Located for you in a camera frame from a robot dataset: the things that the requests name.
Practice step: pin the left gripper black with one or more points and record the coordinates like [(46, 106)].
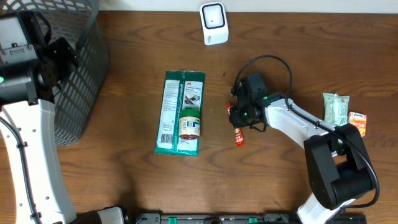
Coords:
[(61, 57)]

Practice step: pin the green lid glass jar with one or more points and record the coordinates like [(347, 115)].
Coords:
[(189, 124)]

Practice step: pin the grey plastic mesh basket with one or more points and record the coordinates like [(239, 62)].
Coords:
[(76, 21)]

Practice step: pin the red snack bar wrapper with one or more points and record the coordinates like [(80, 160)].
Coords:
[(238, 132)]

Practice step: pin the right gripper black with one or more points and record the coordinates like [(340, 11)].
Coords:
[(236, 120)]

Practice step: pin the white barcode scanner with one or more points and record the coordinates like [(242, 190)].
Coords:
[(214, 23)]

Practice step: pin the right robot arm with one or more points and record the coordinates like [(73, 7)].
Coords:
[(338, 165)]

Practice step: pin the mint green wipes packet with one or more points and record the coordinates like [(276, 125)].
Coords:
[(336, 108)]

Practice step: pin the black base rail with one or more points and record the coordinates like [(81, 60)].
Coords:
[(156, 218)]

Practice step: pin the green 3M gloves package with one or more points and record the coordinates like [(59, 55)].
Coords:
[(182, 90)]

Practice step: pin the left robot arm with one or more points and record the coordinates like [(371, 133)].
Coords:
[(32, 65)]

